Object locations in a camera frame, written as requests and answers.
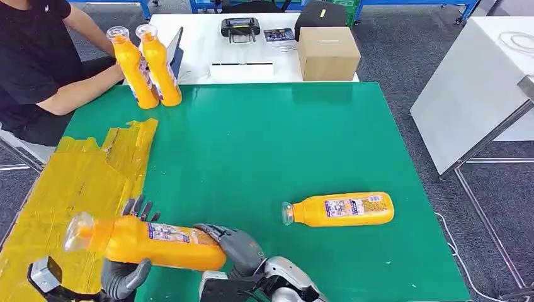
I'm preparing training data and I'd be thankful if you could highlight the black box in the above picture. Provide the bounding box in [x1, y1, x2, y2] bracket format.
[293, 0, 348, 42]

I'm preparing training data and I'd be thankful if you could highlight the tablet in blue case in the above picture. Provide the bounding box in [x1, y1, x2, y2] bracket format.
[165, 26, 185, 81]

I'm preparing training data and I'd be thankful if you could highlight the green plastic crate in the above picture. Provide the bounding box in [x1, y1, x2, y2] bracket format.
[329, 0, 362, 26]

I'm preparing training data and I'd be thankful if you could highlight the person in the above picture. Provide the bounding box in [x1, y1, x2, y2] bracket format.
[0, 0, 127, 147]

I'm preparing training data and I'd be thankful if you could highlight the yellow sheet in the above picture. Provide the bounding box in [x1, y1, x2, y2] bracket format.
[0, 118, 159, 302]

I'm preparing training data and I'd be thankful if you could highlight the black handheld device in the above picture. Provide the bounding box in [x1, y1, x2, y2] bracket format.
[220, 17, 261, 45]

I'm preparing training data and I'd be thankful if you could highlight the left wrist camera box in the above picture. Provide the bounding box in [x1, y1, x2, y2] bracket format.
[26, 255, 64, 294]

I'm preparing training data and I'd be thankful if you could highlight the white chair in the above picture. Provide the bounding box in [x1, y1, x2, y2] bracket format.
[0, 124, 56, 175]

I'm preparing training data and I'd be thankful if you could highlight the green table mat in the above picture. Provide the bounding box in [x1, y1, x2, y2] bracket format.
[62, 82, 472, 302]

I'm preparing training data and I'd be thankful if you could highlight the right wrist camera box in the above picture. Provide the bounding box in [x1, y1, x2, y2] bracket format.
[198, 270, 268, 302]

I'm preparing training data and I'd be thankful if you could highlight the brown cardboard box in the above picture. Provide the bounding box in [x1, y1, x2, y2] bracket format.
[297, 26, 363, 82]

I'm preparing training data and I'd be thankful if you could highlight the white coiled cable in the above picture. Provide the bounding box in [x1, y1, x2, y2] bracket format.
[497, 31, 534, 58]

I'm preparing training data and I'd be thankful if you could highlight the white table with metal legs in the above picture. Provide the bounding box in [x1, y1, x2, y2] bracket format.
[410, 16, 534, 301]

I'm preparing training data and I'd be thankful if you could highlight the orange drink bottle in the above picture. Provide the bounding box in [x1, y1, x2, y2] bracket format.
[105, 25, 160, 111]
[281, 191, 395, 229]
[63, 211, 228, 272]
[135, 23, 183, 108]

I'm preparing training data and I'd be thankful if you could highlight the white floor cable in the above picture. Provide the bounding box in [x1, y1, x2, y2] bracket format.
[433, 211, 504, 302]

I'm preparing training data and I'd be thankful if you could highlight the printed booklet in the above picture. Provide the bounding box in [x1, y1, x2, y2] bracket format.
[263, 28, 297, 44]

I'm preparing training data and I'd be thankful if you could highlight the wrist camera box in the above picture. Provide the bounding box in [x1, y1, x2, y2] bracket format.
[26, 255, 64, 294]
[198, 270, 268, 302]

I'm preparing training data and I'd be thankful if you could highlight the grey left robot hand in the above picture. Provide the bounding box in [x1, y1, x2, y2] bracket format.
[99, 194, 162, 302]

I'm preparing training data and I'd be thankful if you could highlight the flat white box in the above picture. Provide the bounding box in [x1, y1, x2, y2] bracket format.
[208, 62, 275, 84]

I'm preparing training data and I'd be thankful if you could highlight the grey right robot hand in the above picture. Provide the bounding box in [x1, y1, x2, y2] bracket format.
[193, 223, 268, 279]

